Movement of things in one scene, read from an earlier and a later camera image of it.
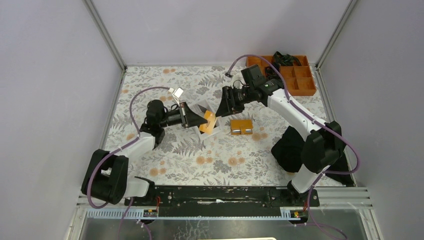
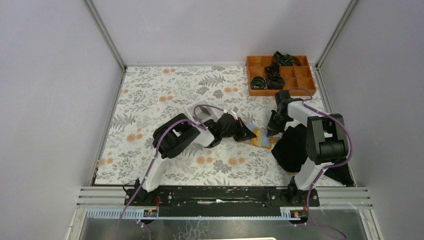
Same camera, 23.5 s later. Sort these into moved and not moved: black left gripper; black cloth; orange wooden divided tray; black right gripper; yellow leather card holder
Moved: yellow leather card holder; black left gripper; black right gripper
Not moved: orange wooden divided tray; black cloth
